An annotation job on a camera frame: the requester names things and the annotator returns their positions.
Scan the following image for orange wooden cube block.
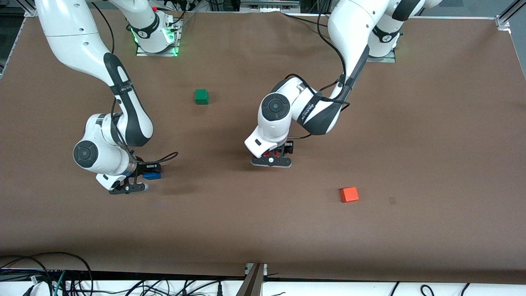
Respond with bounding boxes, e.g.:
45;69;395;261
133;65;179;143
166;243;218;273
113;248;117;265
340;187;360;203

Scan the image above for aluminium frame profile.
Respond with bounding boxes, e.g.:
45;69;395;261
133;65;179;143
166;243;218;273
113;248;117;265
0;0;37;79
495;0;526;30

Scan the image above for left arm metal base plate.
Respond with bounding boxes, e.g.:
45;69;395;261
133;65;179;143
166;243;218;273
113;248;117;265
367;49;397;63

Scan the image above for long looping black cable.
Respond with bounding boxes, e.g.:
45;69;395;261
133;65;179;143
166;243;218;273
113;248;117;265
0;252;94;296

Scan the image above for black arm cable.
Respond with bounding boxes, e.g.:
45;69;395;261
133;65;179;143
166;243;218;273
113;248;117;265
286;10;351;140
91;2;179;166

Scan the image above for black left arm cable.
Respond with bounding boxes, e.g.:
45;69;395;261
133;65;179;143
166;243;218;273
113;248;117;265
286;10;351;140

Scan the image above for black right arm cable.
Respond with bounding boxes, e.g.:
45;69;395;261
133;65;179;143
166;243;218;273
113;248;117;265
91;2;179;166

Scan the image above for green cable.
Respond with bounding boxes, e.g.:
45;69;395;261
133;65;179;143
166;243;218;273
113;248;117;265
53;271;66;296

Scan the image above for aluminium frame strut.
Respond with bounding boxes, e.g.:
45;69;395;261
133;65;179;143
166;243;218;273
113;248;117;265
235;263;268;296

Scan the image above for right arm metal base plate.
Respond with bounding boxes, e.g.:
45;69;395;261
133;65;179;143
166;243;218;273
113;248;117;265
136;12;182;57

